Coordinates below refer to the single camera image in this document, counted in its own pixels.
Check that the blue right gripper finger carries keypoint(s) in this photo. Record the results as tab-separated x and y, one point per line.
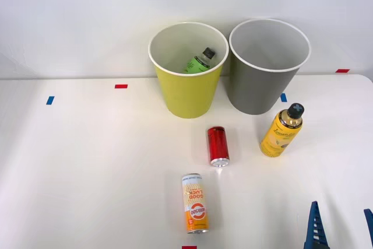
315	231
370	225

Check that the yellow plastic bottle black cap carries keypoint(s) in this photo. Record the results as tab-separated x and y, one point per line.
279	138

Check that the orange and white drink can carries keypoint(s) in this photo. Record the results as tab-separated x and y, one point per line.
194	202

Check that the red drink can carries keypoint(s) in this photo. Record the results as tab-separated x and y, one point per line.
218	145

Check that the grey plastic waste bin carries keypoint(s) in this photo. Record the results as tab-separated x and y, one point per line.
256	91

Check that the yellow-green plastic waste bin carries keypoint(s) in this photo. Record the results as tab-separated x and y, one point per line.
186	94

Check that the green plastic bottle black cap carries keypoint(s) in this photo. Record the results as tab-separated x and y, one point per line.
195	64

